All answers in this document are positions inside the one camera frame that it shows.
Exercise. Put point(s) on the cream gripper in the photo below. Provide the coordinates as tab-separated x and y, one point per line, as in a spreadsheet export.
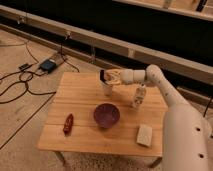
112	76

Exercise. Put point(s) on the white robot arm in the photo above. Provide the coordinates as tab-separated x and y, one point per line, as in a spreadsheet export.
185	130

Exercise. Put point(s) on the white ceramic cup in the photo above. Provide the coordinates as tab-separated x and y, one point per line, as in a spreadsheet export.
107	89

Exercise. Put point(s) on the clear plastic bottle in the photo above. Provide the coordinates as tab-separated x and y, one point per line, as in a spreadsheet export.
139	96

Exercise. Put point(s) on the purple bowl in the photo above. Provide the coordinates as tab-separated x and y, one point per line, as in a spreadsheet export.
106	115

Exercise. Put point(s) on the wooden table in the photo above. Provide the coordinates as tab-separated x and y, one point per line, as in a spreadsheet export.
83	119

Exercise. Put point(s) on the white sponge block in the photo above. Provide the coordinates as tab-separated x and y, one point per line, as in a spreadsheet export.
144	136

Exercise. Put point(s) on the blue power adapter box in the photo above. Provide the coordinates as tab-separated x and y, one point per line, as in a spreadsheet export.
47	65

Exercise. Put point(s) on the red chili pepper toy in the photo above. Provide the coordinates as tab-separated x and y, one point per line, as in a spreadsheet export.
68	124

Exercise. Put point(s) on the small black device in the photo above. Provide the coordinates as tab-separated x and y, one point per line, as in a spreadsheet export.
25	66

